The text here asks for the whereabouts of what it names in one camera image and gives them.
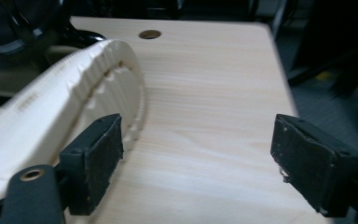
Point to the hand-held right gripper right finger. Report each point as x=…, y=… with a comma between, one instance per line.
x=310, y=161

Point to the cream slipper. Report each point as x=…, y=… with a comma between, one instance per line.
x=43, y=118
x=9, y=81

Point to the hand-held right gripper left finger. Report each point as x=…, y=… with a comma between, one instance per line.
x=87, y=165

